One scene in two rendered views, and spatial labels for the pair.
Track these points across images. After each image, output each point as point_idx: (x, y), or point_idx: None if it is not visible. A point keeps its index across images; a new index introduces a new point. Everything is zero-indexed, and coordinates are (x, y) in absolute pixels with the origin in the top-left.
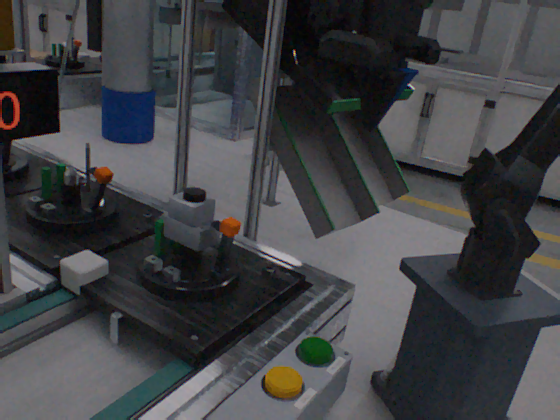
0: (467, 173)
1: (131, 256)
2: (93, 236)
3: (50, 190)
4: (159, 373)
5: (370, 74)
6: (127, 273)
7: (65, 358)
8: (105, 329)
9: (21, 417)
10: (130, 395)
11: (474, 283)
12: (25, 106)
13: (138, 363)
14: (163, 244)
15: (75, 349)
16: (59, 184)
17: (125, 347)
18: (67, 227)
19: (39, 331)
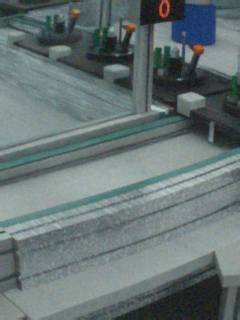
0: None
1: (217, 100)
2: (191, 89)
3: (160, 62)
4: (237, 148)
5: None
6: (216, 107)
7: (184, 147)
8: (204, 138)
9: (167, 164)
10: (223, 154)
11: None
12: (171, 6)
13: (224, 152)
14: (237, 90)
15: (188, 144)
16: (165, 58)
17: (216, 146)
18: (175, 82)
19: (166, 136)
